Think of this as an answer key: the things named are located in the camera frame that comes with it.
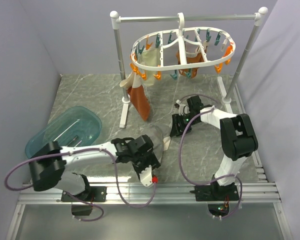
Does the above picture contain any orange clip front right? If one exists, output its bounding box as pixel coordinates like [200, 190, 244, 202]
[214, 62, 223, 74]

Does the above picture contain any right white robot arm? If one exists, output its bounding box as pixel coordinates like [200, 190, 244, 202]
[170, 95, 259, 201]

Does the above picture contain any teal clip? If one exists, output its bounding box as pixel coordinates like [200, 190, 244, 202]
[170, 69, 179, 81]
[184, 68, 193, 79]

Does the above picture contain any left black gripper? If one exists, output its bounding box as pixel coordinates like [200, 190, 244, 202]
[131, 149, 161, 178]

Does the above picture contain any white oval clip hanger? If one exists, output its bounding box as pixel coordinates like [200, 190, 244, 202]
[130, 12, 236, 72]

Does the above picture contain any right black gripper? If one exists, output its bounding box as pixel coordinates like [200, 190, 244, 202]
[169, 113, 199, 138]

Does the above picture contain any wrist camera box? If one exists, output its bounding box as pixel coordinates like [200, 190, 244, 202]
[174, 99, 190, 116]
[139, 165, 154, 188]

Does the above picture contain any orange clip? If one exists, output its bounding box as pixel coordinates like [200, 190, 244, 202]
[153, 71, 162, 81]
[214, 62, 223, 74]

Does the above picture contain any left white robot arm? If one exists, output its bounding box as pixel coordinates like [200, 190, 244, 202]
[29, 134, 164, 201]

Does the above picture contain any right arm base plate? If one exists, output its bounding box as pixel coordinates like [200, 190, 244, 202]
[189, 183, 240, 202]

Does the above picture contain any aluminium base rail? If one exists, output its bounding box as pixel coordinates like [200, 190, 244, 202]
[4, 159, 295, 240]

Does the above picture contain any white metal drying rack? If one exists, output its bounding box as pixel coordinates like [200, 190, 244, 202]
[109, 6, 269, 129]

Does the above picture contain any teal plastic basin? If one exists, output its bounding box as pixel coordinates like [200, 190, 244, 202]
[25, 106, 102, 158]

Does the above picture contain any grey underwear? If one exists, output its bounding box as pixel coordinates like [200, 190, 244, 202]
[141, 124, 171, 163]

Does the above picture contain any orange underwear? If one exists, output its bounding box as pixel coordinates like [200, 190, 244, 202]
[119, 71, 151, 122]
[178, 46, 205, 79]

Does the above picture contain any orange clip front left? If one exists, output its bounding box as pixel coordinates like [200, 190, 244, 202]
[153, 71, 162, 81]

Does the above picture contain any orange underwear on right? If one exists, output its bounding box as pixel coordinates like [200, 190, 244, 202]
[178, 46, 205, 79]

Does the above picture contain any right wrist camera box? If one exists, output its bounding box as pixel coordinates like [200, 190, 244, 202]
[174, 99, 190, 116]

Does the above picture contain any orange underwear on left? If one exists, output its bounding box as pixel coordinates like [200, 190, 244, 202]
[119, 71, 151, 122]

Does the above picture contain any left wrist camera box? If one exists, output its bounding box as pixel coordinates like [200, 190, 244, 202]
[139, 165, 154, 188]

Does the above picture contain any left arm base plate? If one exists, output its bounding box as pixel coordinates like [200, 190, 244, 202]
[61, 186, 107, 203]

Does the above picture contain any cream underwear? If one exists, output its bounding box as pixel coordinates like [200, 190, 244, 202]
[137, 47, 160, 87]

